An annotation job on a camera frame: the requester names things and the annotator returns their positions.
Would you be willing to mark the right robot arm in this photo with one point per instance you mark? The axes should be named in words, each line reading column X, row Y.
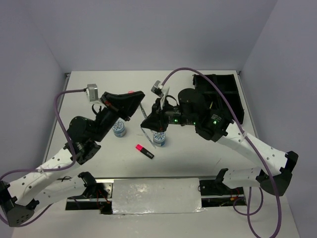
column 273, row 171

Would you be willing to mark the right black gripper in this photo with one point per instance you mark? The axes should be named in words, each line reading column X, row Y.
column 156, row 120

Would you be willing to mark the left blue glitter jar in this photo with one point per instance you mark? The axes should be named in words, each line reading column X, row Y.
column 119, row 128

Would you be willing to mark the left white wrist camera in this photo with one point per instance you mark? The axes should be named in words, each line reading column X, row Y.
column 92, row 94

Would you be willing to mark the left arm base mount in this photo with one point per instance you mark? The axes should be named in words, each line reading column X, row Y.
column 96, row 196

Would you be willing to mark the blue clear pen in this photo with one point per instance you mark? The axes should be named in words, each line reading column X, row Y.
column 146, row 135

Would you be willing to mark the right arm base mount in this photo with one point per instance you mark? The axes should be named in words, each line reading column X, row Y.
column 219, row 195

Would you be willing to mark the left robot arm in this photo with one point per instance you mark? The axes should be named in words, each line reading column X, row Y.
column 39, row 189

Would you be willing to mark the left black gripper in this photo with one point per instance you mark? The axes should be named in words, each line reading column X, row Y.
column 124, row 106

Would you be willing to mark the blue glitter jar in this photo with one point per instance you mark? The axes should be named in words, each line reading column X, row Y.
column 119, row 128
column 159, row 138

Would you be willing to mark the silver foil tape strip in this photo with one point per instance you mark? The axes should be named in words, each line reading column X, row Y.
column 156, row 196

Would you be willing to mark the right blue glitter jar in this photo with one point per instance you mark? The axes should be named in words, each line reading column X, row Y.
column 159, row 138

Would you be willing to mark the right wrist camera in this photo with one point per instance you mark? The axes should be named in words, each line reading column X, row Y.
column 160, row 90

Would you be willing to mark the pink highlighter marker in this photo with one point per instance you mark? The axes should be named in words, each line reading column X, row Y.
column 144, row 151

